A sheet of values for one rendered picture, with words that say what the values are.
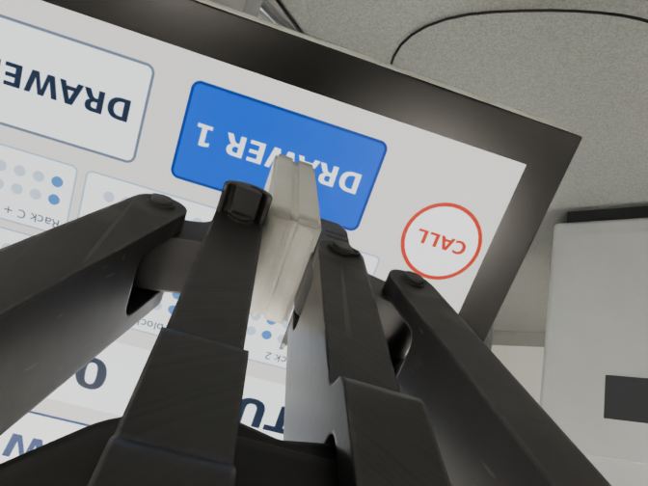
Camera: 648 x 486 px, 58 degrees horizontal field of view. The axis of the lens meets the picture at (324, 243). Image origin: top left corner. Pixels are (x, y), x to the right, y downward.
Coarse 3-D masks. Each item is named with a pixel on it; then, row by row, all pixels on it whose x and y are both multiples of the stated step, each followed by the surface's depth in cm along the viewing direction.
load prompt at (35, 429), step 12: (24, 420) 32; (36, 420) 32; (48, 420) 32; (60, 420) 32; (72, 420) 32; (12, 432) 32; (24, 432) 32; (36, 432) 32; (48, 432) 32; (60, 432) 32; (0, 444) 32; (12, 444) 32; (24, 444) 32; (36, 444) 32; (0, 456) 32; (12, 456) 32
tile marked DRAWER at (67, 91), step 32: (0, 32) 25; (32, 32) 25; (0, 64) 25; (32, 64) 25; (64, 64) 25; (96, 64) 26; (128, 64) 26; (0, 96) 26; (32, 96) 26; (64, 96) 26; (96, 96) 26; (128, 96) 26; (32, 128) 26; (64, 128) 26; (96, 128) 26; (128, 128) 27; (128, 160) 27
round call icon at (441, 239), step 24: (408, 216) 29; (432, 216) 29; (456, 216) 29; (480, 216) 29; (408, 240) 29; (432, 240) 29; (456, 240) 29; (480, 240) 29; (408, 264) 30; (432, 264) 30; (456, 264) 30; (456, 288) 30
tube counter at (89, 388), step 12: (108, 348) 30; (96, 360) 31; (108, 360) 31; (84, 372) 31; (96, 372) 31; (108, 372) 31; (72, 384) 31; (84, 384) 31; (96, 384) 31; (108, 384) 31; (48, 396) 31; (60, 396) 31; (72, 396) 31; (84, 396) 31; (96, 396) 31; (96, 408) 32
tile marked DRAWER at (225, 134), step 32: (192, 96) 26; (224, 96) 26; (192, 128) 27; (224, 128) 27; (256, 128) 27; (288, 128) 27; (320, 128) 27; (192, 160) 27; (224, 160) 27; (256, 160) 27; (320, 160) 27; (352, 160) 28; (384, 160) 28; (320, 192) 28; (352, 192) 28; (352, 224) 29
